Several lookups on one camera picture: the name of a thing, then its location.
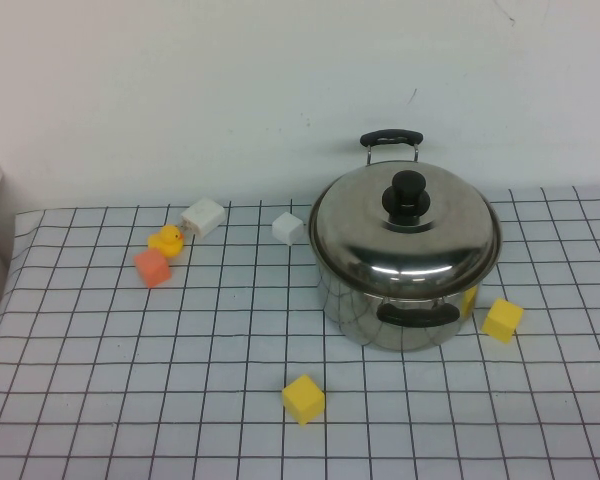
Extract steel pot lid black knob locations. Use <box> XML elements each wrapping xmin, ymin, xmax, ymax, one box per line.
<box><xmin>308</xmin><ymin>160</ymin><xmax>501</xmax><ymax>296</ymax></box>

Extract white foam cube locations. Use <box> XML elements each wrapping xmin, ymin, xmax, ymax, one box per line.
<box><xmin>271</xmin><ymin>211</ymin><xmax>306</xmax><ymax>248</ymax></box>

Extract white cube left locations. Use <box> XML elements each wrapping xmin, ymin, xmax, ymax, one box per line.
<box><xmin>179</xmin><ymin>196</ymin><xmax>227</xmax><ymax>240</ymax></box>

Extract yellow rubber duck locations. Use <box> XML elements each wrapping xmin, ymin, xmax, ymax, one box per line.
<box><xmin>147</xmin><ymin>224</ymin><xmax>185</xmax><ymax>260</ymax></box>

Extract orange foam cube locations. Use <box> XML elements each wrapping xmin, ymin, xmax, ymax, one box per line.
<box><xmin>133</xmin><ymin>248</ymin><xmax>172</xmax><ymax>289</ymax></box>

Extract yellow foam cube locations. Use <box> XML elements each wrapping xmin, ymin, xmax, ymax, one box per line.
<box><xmin>281</xmin><ymin>373</ymin><xmax>326</xmax><ymax>428</ymax></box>
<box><xmin>480</xmin><ymin>298</ymin><xmax>525</xmax><ymax>345</ymax></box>

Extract stainless steel pot black handles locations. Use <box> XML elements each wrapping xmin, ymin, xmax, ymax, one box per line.
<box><xmin>307</xmin><ymin>127</ymin><xmax>504</xmax><ymax>354</ymax></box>

